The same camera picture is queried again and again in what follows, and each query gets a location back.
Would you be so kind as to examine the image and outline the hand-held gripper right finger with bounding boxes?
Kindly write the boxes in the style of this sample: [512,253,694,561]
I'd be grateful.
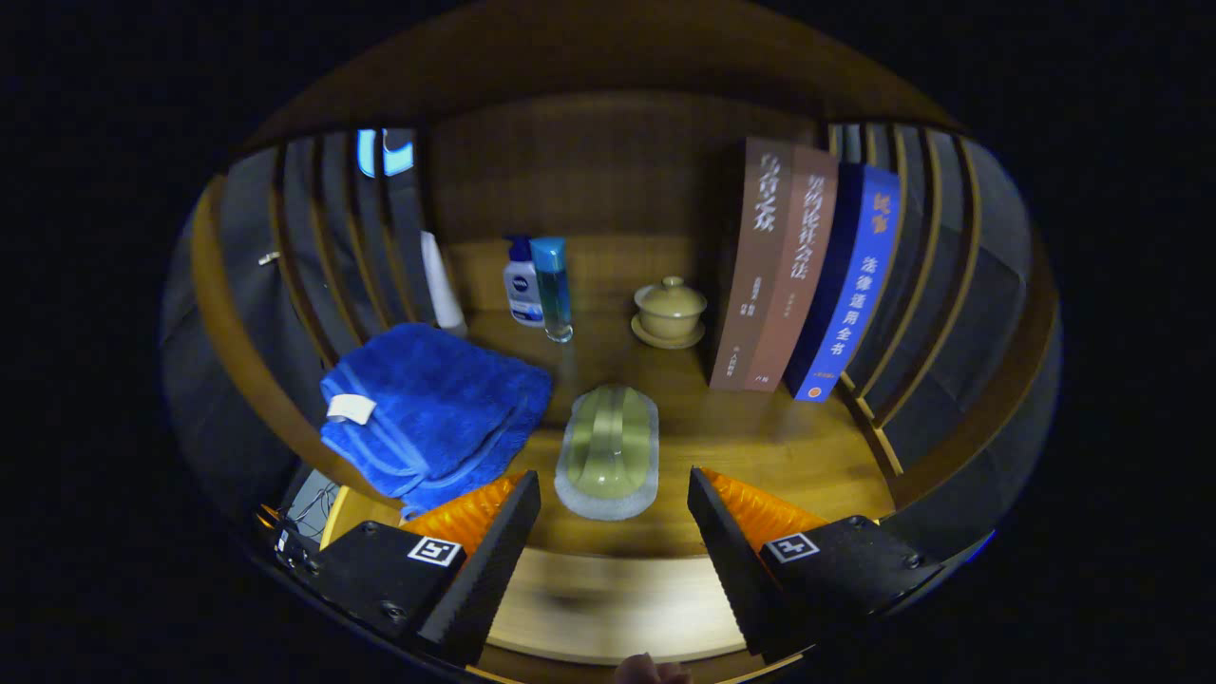
[686,465,946,664]

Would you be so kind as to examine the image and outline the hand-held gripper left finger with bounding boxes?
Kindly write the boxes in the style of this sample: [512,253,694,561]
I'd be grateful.
[275,469,542,668]

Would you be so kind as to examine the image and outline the green cleaning brush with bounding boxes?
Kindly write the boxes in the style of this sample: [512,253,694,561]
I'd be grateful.
[554,385,660,522]

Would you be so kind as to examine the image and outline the wooden countertop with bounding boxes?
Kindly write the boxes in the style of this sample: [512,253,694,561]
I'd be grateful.
[323,309,899,561]

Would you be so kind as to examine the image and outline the wooden cabinet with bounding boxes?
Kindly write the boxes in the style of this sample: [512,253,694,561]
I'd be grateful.
[185,0,1063,684]

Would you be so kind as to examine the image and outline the blue towel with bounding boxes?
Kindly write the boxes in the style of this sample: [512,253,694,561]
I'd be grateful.
[319,323,554,519]

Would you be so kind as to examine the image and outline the beige lidded tea cup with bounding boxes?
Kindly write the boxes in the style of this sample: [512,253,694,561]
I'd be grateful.
[635,275,708,340]

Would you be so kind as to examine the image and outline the white lotion bottle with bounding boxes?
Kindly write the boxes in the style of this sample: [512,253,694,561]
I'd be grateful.
[503,235,545,328]

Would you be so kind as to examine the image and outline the white card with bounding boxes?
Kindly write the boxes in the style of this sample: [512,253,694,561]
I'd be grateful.
[420,230,468,338]

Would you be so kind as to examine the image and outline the teal bottle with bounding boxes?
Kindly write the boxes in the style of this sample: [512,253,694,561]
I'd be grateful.
[530,237,575,344]

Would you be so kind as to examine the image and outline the blue book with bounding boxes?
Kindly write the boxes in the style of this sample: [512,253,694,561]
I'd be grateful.
[784,163,902,403]

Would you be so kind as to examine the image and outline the reddish-brown book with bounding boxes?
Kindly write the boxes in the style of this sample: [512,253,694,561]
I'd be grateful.
[746,144,841,392]

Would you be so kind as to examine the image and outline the brown book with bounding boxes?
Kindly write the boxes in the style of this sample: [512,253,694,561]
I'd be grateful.
[708,136,795,391]

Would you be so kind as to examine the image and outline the thin cables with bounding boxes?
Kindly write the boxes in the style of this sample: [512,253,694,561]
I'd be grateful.
[285,465,343,542]

